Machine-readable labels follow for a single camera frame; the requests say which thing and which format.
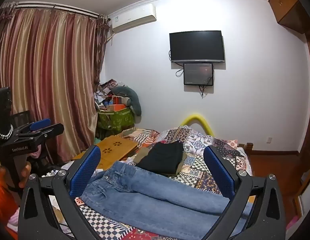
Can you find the curtain rod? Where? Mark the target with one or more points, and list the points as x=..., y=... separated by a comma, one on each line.
x=57, y=7

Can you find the wooden lap desk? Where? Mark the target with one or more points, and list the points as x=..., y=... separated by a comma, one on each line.
x=120, y=146

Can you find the person's left hand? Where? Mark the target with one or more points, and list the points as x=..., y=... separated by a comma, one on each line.
x=26, y=170

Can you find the patterned patchwork bedspread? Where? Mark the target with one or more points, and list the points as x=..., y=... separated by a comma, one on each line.
x=200, y=160

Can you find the yellow foam tube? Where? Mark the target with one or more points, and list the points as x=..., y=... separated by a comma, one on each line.
x=195, y=117

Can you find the person's left forearm orange sleeve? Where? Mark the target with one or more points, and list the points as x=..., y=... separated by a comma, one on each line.
x=2, y=205

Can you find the pile of crumpled bags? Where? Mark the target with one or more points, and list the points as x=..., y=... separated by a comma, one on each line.
x=105, y=86

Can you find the pink cloth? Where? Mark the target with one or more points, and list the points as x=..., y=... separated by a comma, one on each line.
x=36, y=152

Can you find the striped pink gold curtain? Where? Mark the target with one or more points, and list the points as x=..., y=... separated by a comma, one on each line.
x=45, y=67

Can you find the folded khaki pants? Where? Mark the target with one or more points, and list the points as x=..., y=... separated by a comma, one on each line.
x=141, y=155

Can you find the white air conditioner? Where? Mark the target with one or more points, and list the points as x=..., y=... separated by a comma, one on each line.
x=132, y=17

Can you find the green storage box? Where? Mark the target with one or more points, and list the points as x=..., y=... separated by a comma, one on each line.
x=115, y=121

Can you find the small black wall monitor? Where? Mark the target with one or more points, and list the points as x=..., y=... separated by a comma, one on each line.
x=197, y=73

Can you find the black wall television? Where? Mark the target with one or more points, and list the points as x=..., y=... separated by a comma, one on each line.
x=196, y=46

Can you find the blue jeans pants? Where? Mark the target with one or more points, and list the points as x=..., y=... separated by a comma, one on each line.
x=150, y=195

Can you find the folded black pants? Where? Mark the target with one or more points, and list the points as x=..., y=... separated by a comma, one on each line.
x=162, y=157

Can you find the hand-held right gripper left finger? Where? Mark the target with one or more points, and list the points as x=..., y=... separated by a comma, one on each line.
x=87, y=165

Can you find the white wall outlet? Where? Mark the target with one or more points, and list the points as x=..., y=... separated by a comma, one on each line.
x=269, y=140

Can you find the wooden baseboard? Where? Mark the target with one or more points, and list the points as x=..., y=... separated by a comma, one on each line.
x=274, y=152

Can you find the grey neck pillow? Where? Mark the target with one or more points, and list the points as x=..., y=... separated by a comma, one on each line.
x=135, y=100

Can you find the orange box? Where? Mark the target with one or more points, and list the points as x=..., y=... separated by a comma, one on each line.
x=118, y=105

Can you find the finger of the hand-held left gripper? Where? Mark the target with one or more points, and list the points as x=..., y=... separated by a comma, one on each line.
x=41, y=124
x=54, y=129

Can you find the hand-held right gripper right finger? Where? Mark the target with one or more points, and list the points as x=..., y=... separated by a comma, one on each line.
x=218, y=172

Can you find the wooden bed frame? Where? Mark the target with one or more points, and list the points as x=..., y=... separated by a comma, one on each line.
x=247, y=147

